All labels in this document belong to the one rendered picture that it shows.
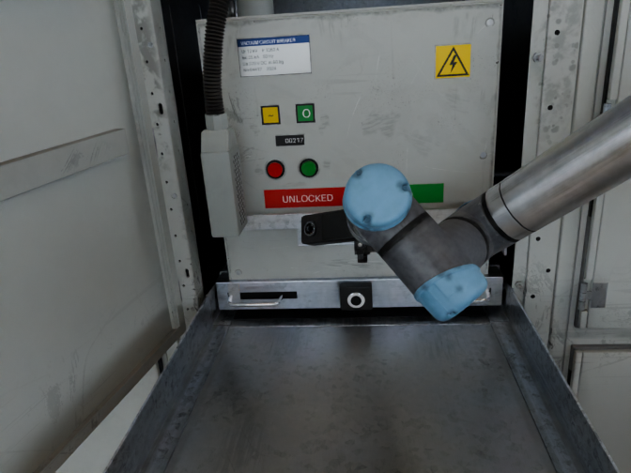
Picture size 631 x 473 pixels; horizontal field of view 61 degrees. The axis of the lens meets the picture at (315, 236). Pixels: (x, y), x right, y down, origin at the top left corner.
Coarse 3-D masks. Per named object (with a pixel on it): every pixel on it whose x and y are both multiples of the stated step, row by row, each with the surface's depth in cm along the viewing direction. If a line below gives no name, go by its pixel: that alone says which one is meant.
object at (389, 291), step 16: (224, 272) 107; (496, 272) 99; (224, 288) 103; (240, 288) 103; (256, 288) 102; (272, 288) 102; (288, 288) 102; (304, 288) 102; (320, 288) 101; (336, 288) 101; (384, 288) 100; (400, 288) 100; (496, 288) 98; (224, 304) 104; (288, 304) 103; (304, 304) 103; (320, 304) 102; (336, 304) 102; (384, 304) 101; (400, 304) 101; (416, 304) 101; (496, 304) 99
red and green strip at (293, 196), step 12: (264, 192) 96; (276, 192) 96; (288, 192) 96; (300, 192) 96; (312, 192) 96; (324, 192) 96; (336, 192) 95; (420, 192) 94; (432, 192) 94; (276, 204) 97; (288, 204) 97; (300, 204) 97; (312, 204) 97; (324, 204) 96; (336, 204) 96
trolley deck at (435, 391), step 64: (256, 384) 85; (320, 384) 84; (384, 384) 83; (448, 384) 82; (512, 384) 81; (192, 448) 72; (256, 448) 71; (320, 448) 71; (384, 448) 70; (448, 448) 69; (512, 448) 69
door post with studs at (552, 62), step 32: (544, 0) 78; (576, 0) 78; (544, 32) 80; (576, 32) 79; (544, 64) 81; (576, 64) 81; (544, 96) 83; (544, 128) 84; (544, 256) 92; (544, 288) 94; (544, 320) 96
